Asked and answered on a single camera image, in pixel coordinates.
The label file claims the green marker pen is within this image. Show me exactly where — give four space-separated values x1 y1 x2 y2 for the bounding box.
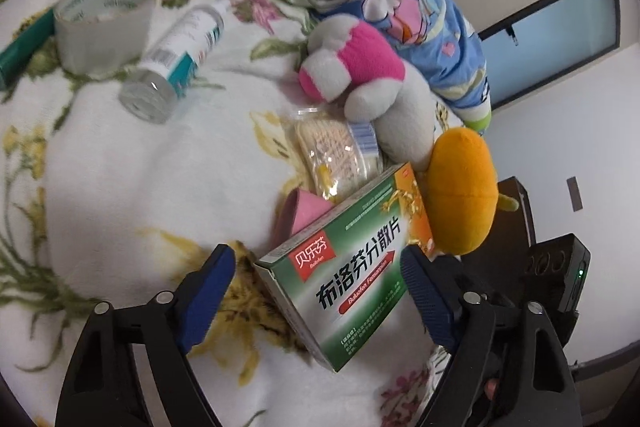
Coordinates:
0 6 57 88

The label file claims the frosted glass door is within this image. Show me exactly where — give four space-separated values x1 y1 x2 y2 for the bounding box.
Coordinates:
475 0 622 110

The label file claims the pink and white plush toy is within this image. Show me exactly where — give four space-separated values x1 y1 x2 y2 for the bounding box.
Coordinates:
298 14 438 172

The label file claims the grey wall plate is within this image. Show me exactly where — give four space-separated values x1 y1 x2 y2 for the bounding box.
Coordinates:
567 176 584 211

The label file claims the clear tape roll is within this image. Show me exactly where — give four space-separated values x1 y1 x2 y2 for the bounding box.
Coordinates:
52 0 160 75

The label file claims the white teal spray bottle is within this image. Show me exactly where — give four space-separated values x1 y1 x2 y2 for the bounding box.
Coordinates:
118 0 233 125

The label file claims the green medicine box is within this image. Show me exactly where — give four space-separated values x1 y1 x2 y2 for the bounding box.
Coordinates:
254 162 431 374

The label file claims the white floral blanket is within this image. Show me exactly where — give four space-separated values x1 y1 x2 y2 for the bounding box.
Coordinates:
0 0 481 427

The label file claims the cartoon printed blue duvet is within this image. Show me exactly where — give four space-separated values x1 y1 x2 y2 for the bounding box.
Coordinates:
47 0 496 135

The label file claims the pink flat item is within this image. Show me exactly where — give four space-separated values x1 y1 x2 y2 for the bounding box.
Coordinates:
272 187 337 244

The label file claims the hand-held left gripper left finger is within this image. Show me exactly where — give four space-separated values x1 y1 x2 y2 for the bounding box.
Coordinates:
54 243 237 427

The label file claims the yellowish clear snack packet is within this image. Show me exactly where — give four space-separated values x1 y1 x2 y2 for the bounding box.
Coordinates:
292 106 385 202

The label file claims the orange pumpkin plush toy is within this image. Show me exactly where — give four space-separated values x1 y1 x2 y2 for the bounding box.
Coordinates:
422 127 520 256

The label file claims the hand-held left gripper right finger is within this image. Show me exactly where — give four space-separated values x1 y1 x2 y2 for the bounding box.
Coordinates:
400 245 583 427

